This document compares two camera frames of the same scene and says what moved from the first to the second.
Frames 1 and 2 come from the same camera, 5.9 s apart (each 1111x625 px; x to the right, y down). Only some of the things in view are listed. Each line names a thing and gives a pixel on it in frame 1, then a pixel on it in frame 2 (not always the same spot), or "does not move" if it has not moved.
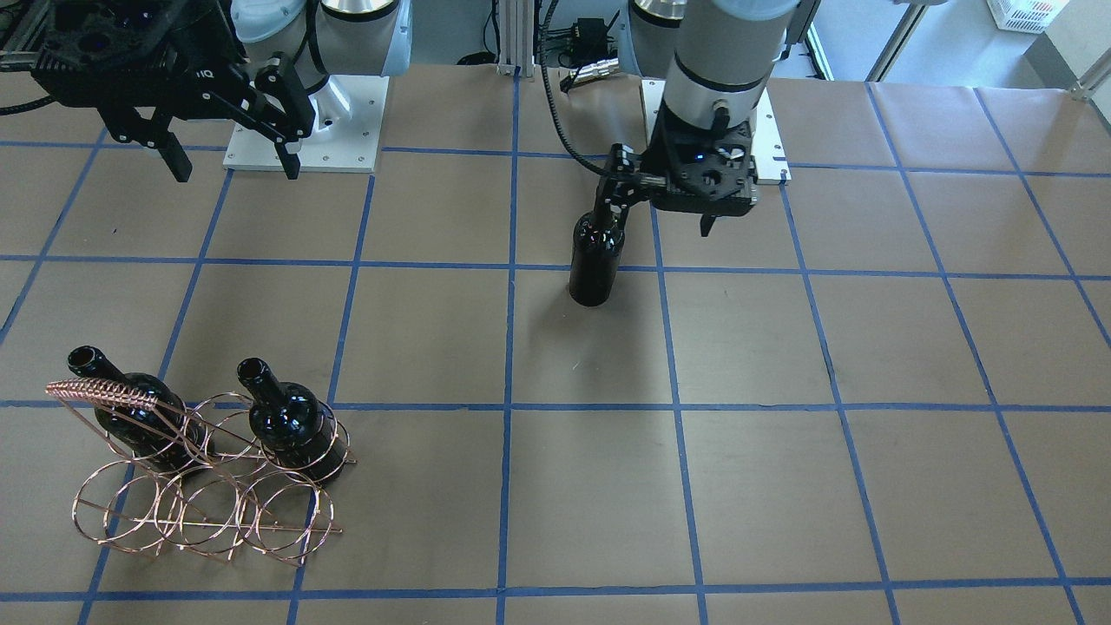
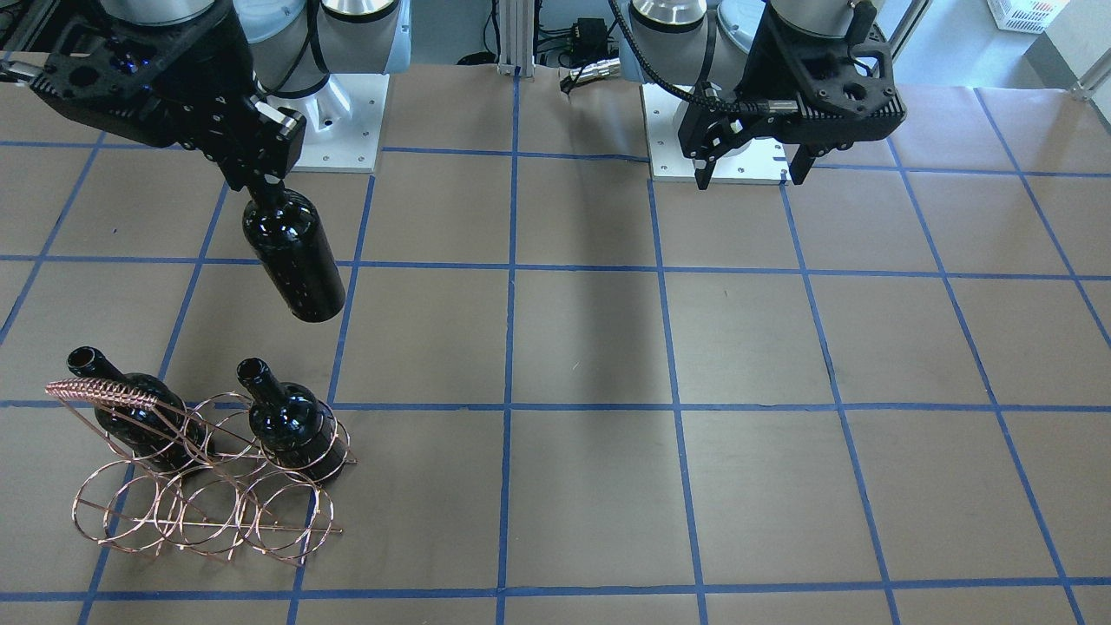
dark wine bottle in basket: [292, 424] does not move
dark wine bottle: [595, 259] to [283, 227]
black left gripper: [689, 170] to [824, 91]
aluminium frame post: [516, 38] does not move
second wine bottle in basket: [171, 437] does not move
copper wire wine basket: [207, 476] does not move
